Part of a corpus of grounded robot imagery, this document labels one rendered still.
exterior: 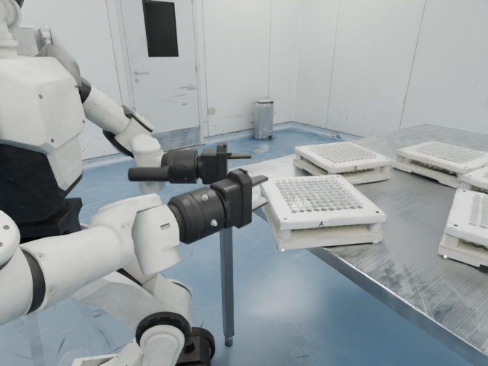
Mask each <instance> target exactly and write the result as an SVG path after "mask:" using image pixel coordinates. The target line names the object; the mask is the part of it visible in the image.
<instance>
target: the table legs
mask: <svg viewBox="0 0 488 366"><path fill-rule="evenodd" d="M219 242H220V262H221V299H222V319H223V334H224V338H225V346H227V347H231V346H232V345H233V335H234V334H235V329H234V288H233V247H232V227H230V228H228V229H224V228H223V229H222V230H221V231H219Z"/></svg>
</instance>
